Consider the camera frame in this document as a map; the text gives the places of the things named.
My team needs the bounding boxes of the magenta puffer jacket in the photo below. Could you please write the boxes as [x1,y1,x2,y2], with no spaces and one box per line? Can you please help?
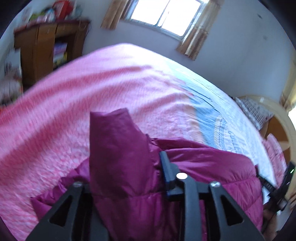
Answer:
[31,108,263,240]

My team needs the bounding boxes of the person's right hand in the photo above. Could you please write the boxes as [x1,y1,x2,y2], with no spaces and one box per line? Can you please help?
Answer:
[263,209,277,241]

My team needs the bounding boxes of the wooden headboard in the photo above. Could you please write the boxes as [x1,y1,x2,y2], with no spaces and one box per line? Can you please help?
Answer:
[239,95,295,164]

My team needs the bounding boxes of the patterned pillow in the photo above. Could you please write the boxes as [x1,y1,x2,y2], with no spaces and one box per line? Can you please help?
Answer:
[234,97,274,131]

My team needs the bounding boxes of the side window beige curtain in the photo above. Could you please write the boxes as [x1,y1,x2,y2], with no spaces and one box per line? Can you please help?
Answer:
[280,62,296,112]

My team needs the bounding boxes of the pink and blue bedsheet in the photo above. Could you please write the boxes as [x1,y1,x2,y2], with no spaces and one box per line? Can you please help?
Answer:
[1,44,275,240]

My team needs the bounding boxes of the pink quilted bundle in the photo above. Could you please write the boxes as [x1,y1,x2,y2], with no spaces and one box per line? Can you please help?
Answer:
[0,76,23,106]

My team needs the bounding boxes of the stacked boxes under desk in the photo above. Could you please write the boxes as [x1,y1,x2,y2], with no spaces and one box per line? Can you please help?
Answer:
[53,43,67,68]

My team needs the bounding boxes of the right beige curtain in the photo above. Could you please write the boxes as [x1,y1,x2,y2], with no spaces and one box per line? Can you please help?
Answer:
[176,1,224,61]

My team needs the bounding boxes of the wooden desk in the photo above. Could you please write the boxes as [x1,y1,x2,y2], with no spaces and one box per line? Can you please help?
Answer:
[14,19,90,87]

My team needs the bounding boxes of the green bag on desk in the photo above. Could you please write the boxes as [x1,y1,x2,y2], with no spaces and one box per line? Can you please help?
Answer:
[29,11,47,23]

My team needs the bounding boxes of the red gift bag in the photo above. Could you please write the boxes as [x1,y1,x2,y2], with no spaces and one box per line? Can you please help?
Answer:
[53,1,75,20]

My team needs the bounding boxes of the left beige curtain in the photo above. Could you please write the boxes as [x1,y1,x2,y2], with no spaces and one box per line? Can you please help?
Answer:
[101,0,130,30]

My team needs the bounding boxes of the window with metal frame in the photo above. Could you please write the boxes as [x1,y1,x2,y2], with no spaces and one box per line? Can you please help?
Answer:
[123,0,208,40]

